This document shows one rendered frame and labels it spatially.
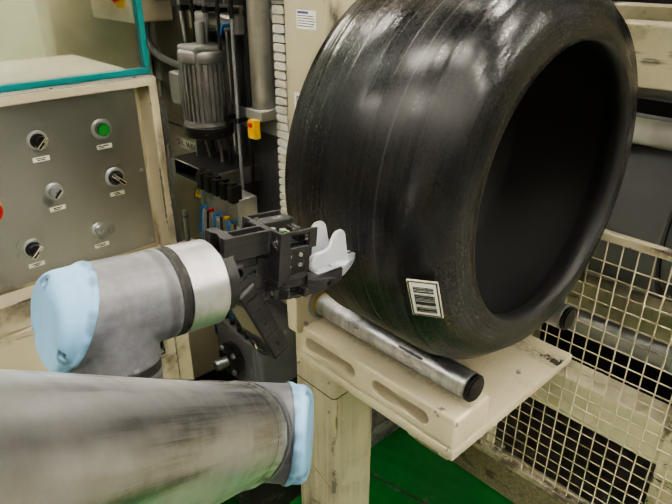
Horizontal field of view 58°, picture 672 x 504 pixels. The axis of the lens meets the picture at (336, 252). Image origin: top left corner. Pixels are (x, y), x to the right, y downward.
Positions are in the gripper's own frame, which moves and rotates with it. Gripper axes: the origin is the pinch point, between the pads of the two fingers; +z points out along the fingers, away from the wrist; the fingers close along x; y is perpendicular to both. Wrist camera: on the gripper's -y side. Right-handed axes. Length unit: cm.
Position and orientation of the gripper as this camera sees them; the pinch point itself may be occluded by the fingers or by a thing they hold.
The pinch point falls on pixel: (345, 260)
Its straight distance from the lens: 77.4
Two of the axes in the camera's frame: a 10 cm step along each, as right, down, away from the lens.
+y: 0.9, -9.3, -3.6
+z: 7.2, -1.9, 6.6
